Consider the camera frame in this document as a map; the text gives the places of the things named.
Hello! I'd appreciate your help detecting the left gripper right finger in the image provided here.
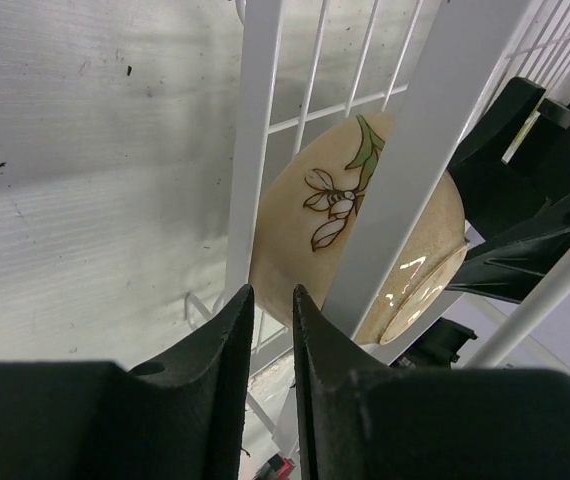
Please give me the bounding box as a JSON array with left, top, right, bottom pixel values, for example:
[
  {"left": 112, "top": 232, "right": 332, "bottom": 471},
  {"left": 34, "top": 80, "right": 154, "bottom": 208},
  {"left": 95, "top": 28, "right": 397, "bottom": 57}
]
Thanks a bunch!
[{"left": 293, "top": 286, "right": 570, "bottom": 479}]

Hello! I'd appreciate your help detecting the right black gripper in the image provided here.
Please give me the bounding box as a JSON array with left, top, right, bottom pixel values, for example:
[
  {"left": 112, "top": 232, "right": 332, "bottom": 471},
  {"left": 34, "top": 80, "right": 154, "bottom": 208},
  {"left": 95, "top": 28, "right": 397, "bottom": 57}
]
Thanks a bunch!
[{"left": 447, "top": 77, "right": 570, "bottom": 304}]

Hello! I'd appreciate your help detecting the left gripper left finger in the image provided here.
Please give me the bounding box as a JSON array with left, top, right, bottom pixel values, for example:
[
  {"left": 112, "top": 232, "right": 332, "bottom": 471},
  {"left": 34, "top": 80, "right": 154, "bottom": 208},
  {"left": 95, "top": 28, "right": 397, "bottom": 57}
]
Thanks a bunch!
[{"left": 0, "top": 286, "right": 254, "bottom": 479}]

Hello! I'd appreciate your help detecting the white wire dish rack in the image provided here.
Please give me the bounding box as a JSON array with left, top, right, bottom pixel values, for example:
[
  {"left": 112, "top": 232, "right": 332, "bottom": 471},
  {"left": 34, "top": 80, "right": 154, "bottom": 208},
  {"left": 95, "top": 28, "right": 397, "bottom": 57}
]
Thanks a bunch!
[{"left": 185, "top": 1, "right": 570, "bottom": 453}]

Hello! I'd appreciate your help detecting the beige bowl with drawing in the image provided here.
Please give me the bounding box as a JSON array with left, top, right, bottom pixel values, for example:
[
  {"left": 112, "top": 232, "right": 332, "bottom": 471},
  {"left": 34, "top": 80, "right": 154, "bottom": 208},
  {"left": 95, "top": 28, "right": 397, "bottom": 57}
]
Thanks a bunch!
[{"left": 249, "top": 113, "right": 467, "bottom": 345}]

